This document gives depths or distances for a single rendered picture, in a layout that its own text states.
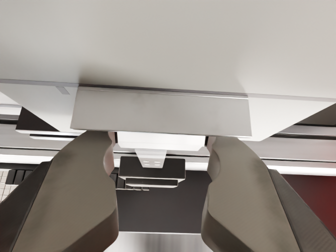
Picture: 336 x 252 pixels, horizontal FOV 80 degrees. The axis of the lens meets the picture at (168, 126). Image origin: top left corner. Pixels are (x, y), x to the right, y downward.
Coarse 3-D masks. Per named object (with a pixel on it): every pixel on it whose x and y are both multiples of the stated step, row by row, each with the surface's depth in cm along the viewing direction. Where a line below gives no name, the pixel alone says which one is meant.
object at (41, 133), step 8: (24, 112) 18; (24, 120) 18; (32, 120) 18; (40, 120) 18; (16, 128) 18; (24, 128) 18; (32, 128) 18; (40, 128) 18; (48, 128) 18; (32, 136) 20; (40, 136) 20; (48, 136) 20; (56, 136) 20; (64, 136) 20; (72, 136) 20
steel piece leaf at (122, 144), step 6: (120, 144) 21; (126, 144) 21; (132, 144) 21; (138, 144) 21; (144, 144) 20; (150, 144) 20; (156, 144) 20; (162, 144) 20; (168, 144) 20; (174, 144) 20; (180, 144) 20; (186, 144) 20; (192, 150) 22
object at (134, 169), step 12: (120, 156) 37; (132, 156) 37; (144, 156) 25; (156, 156) 25; (120, 168) 36; (132, 168) 36; (144, 168) 36; (156, 168) 36; (168, 168) 36; (180, 168) 37; (132, 180) 36; (144, 180) 37; (156, 180) 37; (168, 180) 37; (180, 180) 39
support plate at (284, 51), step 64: (0, 0) 6; (64, 0) 5; (128, 0) 5; (192, 0) 5; (256, 0) 5; (320, 0) 5; (0, 64) 8; (64, 64) 8; (128, 64) 8; (192, 64) 8; (256, 64) 8; (320, 64) 8; (64, 128) 17; (256, 128) 15
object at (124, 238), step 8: (120, 232) 17; (128, 232) 17; (136, 232) 17; (144, 232) 17; (152, 232) 17; (160, 232) 17; (120, 240) 17; (128, 240) 17; (136, 240) 17; (144, 240) 17; (152, 240) 17; (160, 240) 17; (168, 240) 17; (176, 240) 17; (184, 240) 17; (192, 240) 17; (200, 240) 17; (112, 248) 17; (120, 248) 17; (128, 248) 17; (136, 248) 17; (144, 248) 17; (152, 248) 17; (160, 248) 17; (168, 248) 17; (176, 248) 17; (184, 248) 17; (192, 248) 17; (200, 248) 17; (208, 248) 17
